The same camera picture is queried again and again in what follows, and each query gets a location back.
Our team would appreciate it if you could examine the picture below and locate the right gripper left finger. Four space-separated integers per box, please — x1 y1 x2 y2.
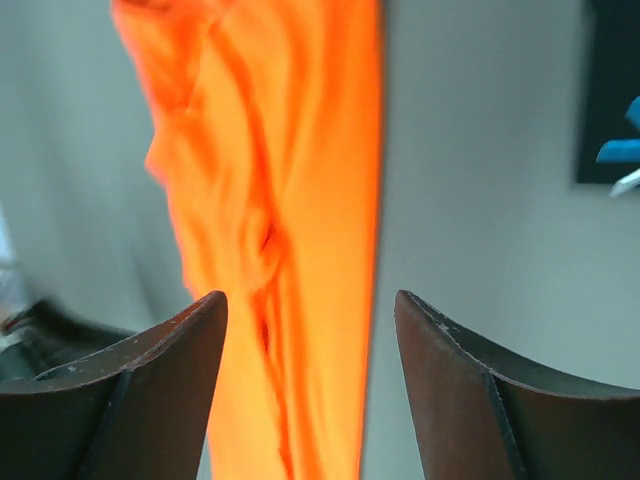
1 292 228 479

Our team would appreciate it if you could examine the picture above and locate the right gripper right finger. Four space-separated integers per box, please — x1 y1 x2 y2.
394 290 639 480

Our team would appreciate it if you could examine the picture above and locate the orange t shirt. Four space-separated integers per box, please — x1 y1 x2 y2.
112 1 383 479

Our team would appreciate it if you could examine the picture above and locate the folded black t shirt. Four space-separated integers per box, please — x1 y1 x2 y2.
575 0 639 185

